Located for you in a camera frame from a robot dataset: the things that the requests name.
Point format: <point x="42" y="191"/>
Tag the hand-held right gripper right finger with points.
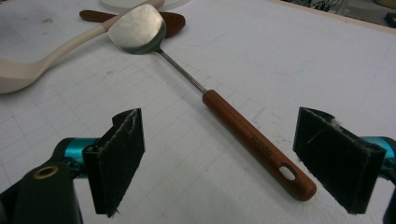
<point x="336" y="161"/>

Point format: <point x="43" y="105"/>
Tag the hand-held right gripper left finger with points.
<point x="115" y="161"/>

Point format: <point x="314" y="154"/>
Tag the black spatula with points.
<point x="249" y="137"/>

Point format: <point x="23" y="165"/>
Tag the beige wooden ladle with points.
<point x="18" y="74"/>

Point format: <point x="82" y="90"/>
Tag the dark brown wooden rice spoon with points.
<point x="176" y="23"/>

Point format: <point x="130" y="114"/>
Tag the white utensil stand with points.
<point x="176" y="3"/>

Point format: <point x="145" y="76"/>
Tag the white grid foam mat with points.
<point x="280" y="68"/>

